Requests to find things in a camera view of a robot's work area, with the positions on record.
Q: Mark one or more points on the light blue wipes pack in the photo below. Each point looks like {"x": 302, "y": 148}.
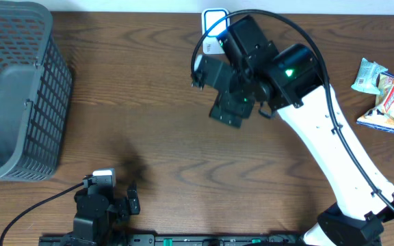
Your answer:
{"x": 366, "y": 79}

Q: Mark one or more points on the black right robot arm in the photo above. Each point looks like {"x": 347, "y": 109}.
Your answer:
{"x": 305, "y": 100}

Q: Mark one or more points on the dark grey plastic basket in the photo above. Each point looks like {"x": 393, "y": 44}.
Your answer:
{"x": 35, "y": 90}

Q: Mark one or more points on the yellow snack bag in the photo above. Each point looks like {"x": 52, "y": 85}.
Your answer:
{"x": 381, "y": 117}

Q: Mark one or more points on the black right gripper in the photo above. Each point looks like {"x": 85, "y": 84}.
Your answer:
{"x": 228, "y": 100}

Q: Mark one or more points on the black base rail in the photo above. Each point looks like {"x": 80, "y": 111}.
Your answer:
{"x": 152, "y": 240}

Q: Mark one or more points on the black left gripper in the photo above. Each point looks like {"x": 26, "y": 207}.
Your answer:
{"x": 124, "y": 210}

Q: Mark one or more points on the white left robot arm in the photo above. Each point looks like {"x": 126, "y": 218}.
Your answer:
{"x": 98, "y": 211}

